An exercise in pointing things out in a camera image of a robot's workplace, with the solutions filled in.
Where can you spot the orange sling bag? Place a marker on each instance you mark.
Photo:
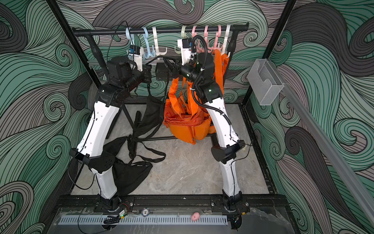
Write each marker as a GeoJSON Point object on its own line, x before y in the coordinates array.
{"type": "Point", "coordinates": [220, 79]}

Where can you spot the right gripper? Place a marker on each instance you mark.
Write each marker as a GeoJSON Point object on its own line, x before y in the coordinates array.
{"type": "Point", "coordinates": [179, 69]}

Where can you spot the white hook rightmost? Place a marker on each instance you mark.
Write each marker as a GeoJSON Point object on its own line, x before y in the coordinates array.
{"type": "Point", "coordinates": [225, 43]}

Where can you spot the white hook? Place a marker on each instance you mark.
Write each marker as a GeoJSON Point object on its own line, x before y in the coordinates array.
{"type": "Point", "coordinates": [225, 43]}
{"type": "Point", "coordinates": [156, 45]}

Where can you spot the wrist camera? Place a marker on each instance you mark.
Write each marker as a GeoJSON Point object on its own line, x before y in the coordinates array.
{"type": "Point", "coordinates": [136, 54]}
{"type": "Point", "coordinates": [185, 48]}

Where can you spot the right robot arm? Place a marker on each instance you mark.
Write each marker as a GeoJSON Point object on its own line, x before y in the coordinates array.
{"type": "Point", "coordinates": [232, 194]}

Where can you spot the black wall shelf tray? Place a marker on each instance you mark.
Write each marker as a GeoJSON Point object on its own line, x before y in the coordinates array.
{"type": "Point", "coordinates": [164, 71]}

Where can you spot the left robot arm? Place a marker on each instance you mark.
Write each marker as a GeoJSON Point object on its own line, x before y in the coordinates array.
{"type": "Point", "coordinates": [125, 74]}

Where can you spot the pale green hook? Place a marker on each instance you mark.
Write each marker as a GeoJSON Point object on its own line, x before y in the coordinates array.
{"type": "Point", "coordinates": [183, 36]}

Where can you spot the pink hook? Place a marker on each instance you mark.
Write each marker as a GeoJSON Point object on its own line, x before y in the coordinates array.
{"type": "Point", "coordinates": [194, 32]}
{"type": "Point", "coordinates": [216, 44]}
{"type": "Point", "coordinates": [206, 36]}

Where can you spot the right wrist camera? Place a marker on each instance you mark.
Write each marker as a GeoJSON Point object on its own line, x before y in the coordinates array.
{"type": "Point", "coordinates": [185, 48]}

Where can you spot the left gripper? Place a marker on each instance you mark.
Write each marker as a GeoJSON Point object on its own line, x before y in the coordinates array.
{"type": "Point", "coordinates": [144, 73]}

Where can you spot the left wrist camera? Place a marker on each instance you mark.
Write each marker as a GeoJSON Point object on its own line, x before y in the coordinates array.
{"type": "Point", "coordinates": [136, 54]}

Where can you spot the white mesh wall basket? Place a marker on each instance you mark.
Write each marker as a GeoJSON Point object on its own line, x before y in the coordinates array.
{"type": "Point", "coordinates": [265, 80]}

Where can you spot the white slotted cable duct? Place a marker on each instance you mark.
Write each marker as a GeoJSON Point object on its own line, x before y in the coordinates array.
{"type": "Point", "coordinates": [149, 220]}

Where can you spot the light blue hook leftmost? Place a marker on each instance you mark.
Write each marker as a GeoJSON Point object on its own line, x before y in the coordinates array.
{"type": "Point", "coordinates": [130, 38]}

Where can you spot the large orange backpack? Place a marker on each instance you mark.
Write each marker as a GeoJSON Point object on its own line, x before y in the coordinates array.
{"type": "Point", "coordinates": [197, 128]}

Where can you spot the black clothes rack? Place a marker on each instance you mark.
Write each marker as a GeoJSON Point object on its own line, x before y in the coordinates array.
{"type": "Point", "coordinates": [160, 30]}

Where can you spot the pink small object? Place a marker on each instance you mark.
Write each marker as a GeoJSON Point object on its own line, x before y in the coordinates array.
{"type": "Point", "coordinates": [195, 216]}

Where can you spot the black round mat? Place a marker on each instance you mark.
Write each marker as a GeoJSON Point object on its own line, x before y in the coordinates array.
{"type": "Point", "coordinates": [123, 178]}

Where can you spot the light blue hook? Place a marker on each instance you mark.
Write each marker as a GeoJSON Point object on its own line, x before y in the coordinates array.
{"type": "Point", "coordinates": [148, 53]}
{"type": "Point", "coordinates": [130, 38]}

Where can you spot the black bag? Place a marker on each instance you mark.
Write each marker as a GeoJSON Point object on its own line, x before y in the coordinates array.
{"type": "Point", "coordinates": [147, 128]}

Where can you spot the red-orange drawstring bag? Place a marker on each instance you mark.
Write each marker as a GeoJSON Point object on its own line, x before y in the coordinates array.
{"type": "Point", "coordinates": [181, 109]}
{"type": "Point", "coordinates": [211, 90]}

